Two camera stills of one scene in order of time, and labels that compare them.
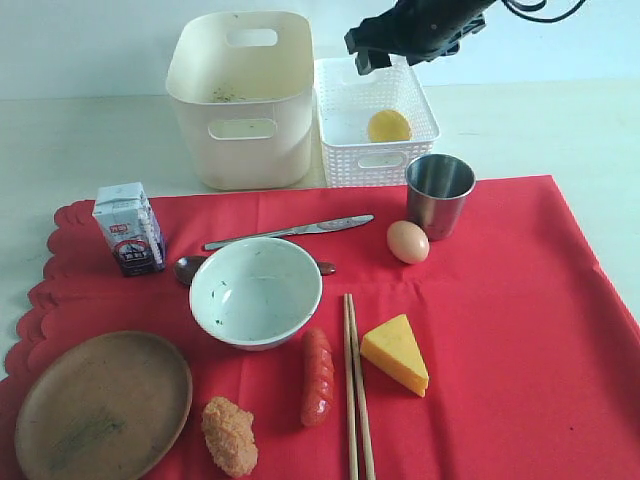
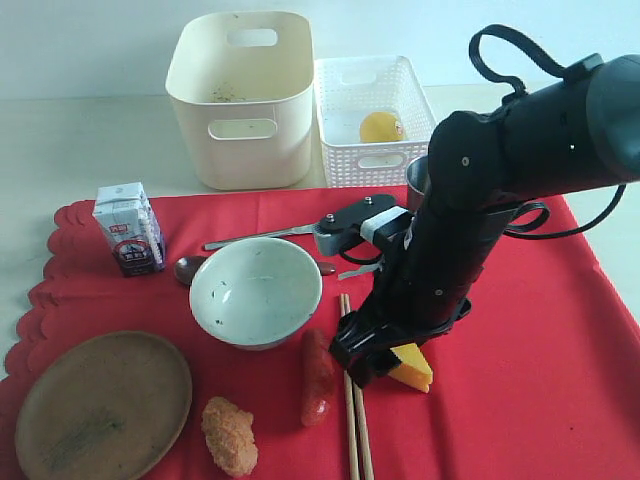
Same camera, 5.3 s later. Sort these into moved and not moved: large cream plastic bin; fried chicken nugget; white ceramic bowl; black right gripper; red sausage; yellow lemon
Moved: yellow lemon; black right gripper
Not moved: white ceramic bowl; red sausage; fried chicken nugget; large cream plastic bin
